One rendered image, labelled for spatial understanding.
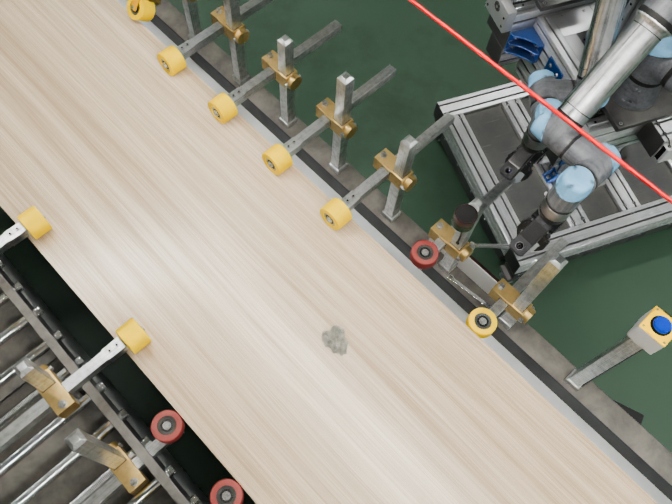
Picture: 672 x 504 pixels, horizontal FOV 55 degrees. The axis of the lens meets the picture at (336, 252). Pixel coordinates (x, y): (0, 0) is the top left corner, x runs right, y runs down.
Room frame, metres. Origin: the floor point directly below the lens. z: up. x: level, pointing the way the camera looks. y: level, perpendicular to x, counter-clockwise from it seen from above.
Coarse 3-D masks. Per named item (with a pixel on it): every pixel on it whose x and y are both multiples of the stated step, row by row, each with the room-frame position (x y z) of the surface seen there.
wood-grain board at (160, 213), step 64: (0, 0) 1.58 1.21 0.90; (64, 0) 1.61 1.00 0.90; (0, 64) 1.31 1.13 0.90; (64, 64) 1.34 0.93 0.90; (128, 64) 1.37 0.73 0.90; (0, 128) 1.07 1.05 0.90; (64, 128) 1.10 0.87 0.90; (128, 128) 1.12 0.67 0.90; (192, 128) 1.15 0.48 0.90; (0, 192) 0.86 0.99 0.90; (64, 192) 0.88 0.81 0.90; (128, 192) 0.90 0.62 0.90; (192, 192) 0.92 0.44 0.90; (256, 192) 0.95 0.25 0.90; (320, 192) 0.97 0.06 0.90; (64, 256) 0.68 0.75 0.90; (128, 256) 0.70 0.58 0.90; (192, 256) 0.72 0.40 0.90; (256, 256) 0.74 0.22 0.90; (320, 256) 0.76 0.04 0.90; (384, 256) 0.78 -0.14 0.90; (192, 320) 0.53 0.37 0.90; (256, 320) 0.55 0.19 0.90; (320, 320) 0.57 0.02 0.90; (384, 320) 0.59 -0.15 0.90; (448, 320) 0.61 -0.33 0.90; (192, 384) 0.36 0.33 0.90; (256, 384) 0.38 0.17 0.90; (320, 384) 0.40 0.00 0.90; (384, 384) 0.42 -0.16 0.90; (448, 384) 0.43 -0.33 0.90; (512, 384) 0.45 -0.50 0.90; (256, 448) 0.22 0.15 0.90; (320, 448) 0.24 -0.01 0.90; (384, 448) 0.25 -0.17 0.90; (448, 448) 0.27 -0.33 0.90; (512, 448) 0.29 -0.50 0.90; (576, 448) 0.30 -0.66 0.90
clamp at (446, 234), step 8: (448, 224) 0.92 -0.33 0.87; (432, 232) 0.90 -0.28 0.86; (440, 232) 0.89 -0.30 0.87; (448, 232) 0.90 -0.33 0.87; (448, 240) 0.87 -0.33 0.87; (448, 248) 0.85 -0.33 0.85; (456, 248) 0.85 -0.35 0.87; (464, 248) 0.85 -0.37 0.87; (456, 256) 0.83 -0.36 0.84; (464, 256) 0.83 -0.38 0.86
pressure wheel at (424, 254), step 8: (424, 240) 0.84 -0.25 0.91; (416, 248) 0.82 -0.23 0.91; (424, 248) 0.82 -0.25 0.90; (432, 248) 0.82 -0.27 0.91; (416, 256) 0.79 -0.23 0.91; (424, 256) 0.79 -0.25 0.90; (432, 256) 0.80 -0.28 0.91; (416, 264) 0.77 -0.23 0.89; (424, 264) 0.77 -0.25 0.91; (432, 264) 0.78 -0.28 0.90
